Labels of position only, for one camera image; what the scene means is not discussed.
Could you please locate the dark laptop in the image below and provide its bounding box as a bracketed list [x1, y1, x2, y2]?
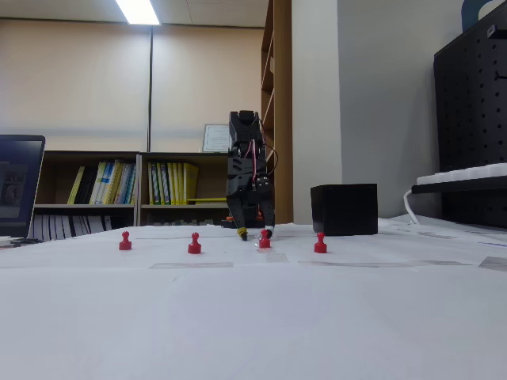
[0, 135, 47, 239]

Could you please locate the ceiling light panel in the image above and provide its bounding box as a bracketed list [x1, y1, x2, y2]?
[115, 0, 162, 26]

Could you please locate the black wall cable duct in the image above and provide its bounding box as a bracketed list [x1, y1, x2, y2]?
[147, 25, 154, 153]

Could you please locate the black pegboard panel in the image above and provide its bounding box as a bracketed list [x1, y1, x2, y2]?
[433, 2, 507, 230]

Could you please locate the white paper table cover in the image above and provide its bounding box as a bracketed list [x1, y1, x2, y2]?
[0, 215, 507, 380]

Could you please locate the tall wooden bookshelf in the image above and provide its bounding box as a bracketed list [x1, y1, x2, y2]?
[260, 0, 293, 225]

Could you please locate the white power strip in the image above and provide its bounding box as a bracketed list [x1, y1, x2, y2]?
[416, 161, 507, 186]

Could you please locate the black open box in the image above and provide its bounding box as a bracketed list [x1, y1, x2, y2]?
[310, 183, 379, 237]

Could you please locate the light blue white book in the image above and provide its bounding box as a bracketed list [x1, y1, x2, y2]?
[116, 161, 138, 205]

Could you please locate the black book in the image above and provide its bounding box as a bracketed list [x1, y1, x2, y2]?
[74, 165, 100, 205]

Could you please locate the yellow white book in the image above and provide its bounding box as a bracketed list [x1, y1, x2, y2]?
[89, 161, 109, 205]

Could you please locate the thin yellow book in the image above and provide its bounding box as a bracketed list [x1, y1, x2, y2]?
[67, 165, 86, 205]

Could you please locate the blue partition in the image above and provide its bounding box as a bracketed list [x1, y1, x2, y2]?
[461, 0, 494, 32]

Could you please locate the white power strip cable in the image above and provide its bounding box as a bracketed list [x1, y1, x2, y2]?
[402, 188, 421, 225]

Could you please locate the framed white certificate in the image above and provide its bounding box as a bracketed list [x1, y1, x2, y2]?
[202, 123, 231, 154]

